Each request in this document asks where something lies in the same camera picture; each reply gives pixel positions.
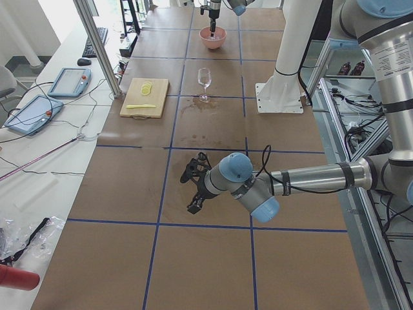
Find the teach pendant tablet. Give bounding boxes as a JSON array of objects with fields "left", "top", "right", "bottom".
[
  {"left": 4, "top": 95, "right": 63, "bottom": 136},
  {"left": 48, "top": 68, "right": 92, "bottom": 99}
]

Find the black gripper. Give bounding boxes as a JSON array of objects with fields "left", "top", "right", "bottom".
[
  {"left": 187, "top": 172, "right": 215, "bottom": 214},
  {"left": 208, "top": 0, "right": 221, "bottom": 36}
]

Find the white pedestal column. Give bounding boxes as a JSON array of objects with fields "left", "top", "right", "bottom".
[{"left": 256, "top": 1, "right": 328, "bottom": 114}]

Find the black computer mouse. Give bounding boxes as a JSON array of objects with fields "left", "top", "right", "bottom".
[{"left": 77, "top": 58, "right": 92, "bottom": 67}]

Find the clear plastic bag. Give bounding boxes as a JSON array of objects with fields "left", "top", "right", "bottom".
[{"left": 1, "top": 216, "right": 66, "bottom": 266}]

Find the clear wine glass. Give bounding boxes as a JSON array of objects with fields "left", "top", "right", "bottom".
[{"left": 197, "top": 68, "right": 212, "bottom": 102}]

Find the pink bowl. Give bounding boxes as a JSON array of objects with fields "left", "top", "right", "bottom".
[{"left": 199, "top": 26, "right": 227, "bottom": 50}]

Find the yellow plastic knife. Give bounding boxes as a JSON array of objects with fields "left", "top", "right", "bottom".
[{"left": 126, "top": 104, "right": 157, "bottom": 109}]

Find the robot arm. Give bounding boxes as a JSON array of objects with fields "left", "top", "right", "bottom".
[
  {"left": 180, "top": 1, "right": 412, "bottom": 222},
  {"left": 201, "top": 0, "right": 254, "bottom": 37}
]

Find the aluminium frame post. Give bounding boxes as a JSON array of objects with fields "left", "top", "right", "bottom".
[{"left": 73, "top": 0, "right": 122, "bottom": 98}]

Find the red bottle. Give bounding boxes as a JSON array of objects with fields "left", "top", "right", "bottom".
[{"left": 1, "top": 265, "right": 40, "bottom": 291}]

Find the black keyboard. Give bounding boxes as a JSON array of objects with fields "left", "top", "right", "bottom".
[{"left": 81, "top": 26, "right": 109, "bottom": 59}]

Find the wooden cutting board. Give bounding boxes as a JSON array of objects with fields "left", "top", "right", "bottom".
[{"left": 119, "top": 78, "right": 169, "bottom": 118}]

